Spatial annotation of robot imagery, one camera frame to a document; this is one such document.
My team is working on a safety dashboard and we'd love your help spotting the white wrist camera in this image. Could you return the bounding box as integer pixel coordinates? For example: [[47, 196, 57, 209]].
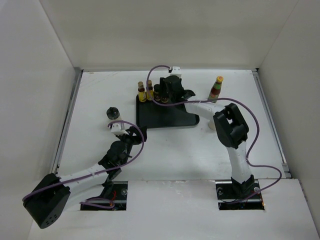
[[108, 121, 128, 136], [168, 66, 182, 78]]

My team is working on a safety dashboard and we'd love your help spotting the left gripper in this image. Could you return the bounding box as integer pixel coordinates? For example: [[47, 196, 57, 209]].
[[115, 125, 146, 166]]

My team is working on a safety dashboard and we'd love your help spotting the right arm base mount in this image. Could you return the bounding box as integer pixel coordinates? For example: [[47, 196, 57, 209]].
[[215, 180, 265, 211]]

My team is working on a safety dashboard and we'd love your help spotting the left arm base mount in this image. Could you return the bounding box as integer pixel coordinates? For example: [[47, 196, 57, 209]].
[[80, 181, 128, 211]]

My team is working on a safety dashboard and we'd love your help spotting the white salt shaker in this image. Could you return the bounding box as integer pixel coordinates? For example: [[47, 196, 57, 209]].
[[208, 120, 216, 131], [106, 107, 122, 127]]

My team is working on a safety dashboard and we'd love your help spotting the black plastic tray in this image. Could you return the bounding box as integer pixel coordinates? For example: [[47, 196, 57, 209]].
[[135, 95, 200, 129]]

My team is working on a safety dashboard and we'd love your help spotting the small spice jar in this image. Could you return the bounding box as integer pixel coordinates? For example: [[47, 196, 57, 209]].
[[160, 92, 169, 104], [153, 84, 161, 102]]

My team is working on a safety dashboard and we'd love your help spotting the yellow-label sauce bottle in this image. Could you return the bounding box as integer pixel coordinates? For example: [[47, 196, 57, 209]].
[[146, 79, 154, 101], [137, 81, 147, 103]]

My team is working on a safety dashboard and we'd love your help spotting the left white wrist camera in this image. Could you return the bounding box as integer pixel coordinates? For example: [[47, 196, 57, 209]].
[[108, 121, 128, 136]]

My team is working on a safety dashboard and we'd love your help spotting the tall red chili sauce bottle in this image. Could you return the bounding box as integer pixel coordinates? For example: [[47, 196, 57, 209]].
[[208, 76, 224, 103]]

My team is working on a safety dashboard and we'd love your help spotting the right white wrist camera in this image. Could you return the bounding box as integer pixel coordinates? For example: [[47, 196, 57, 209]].
[[168, 66, 182, 78]]

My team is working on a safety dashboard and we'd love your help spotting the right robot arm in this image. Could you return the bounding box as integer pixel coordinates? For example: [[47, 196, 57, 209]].
[[159, 75, 255, 198]]

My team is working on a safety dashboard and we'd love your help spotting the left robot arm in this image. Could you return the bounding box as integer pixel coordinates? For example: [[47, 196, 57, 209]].
[[22, 124, 147, 229]]

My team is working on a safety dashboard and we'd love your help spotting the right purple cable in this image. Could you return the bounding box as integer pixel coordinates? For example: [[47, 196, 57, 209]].
[[146, 64, 283, 205]]

